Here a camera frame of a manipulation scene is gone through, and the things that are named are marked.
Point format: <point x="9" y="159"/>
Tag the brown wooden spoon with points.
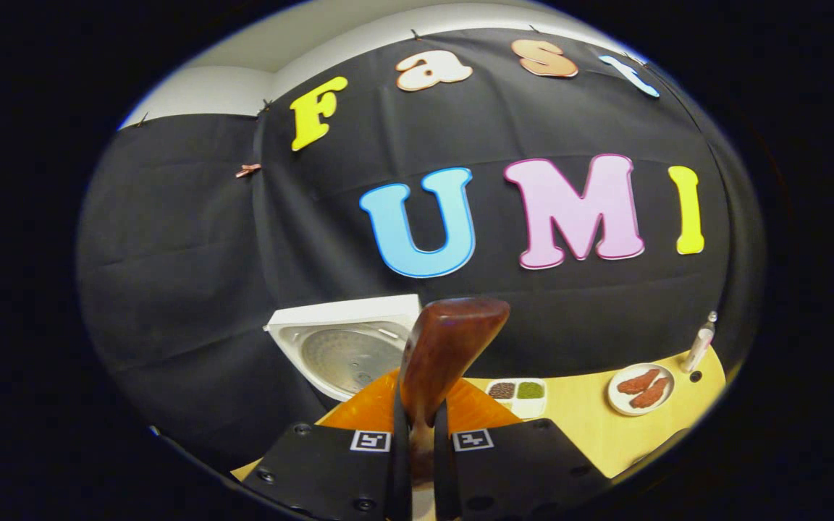
<point x="446" y="347"/>

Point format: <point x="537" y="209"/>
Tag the small clear bottle pink label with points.
<point x="699" y="344"/>

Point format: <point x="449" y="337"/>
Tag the white round plate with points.
<point x="616" y="401"/>

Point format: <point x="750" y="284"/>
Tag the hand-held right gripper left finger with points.
<point x="330" y="470"/>

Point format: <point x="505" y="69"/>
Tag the white divided grain dish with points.
<point x="517" y="394"/>

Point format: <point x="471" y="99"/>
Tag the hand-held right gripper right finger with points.
<point x="518" y="470"/>

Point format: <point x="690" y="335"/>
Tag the white rice cooker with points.
<point x="344" y="354"/>

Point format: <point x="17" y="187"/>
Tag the black backdrop cloth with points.
<point x="185" y="253"/>

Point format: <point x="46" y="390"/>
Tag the red sausage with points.
<point x="650" y="394"/>
<point x="638" y="380"/>

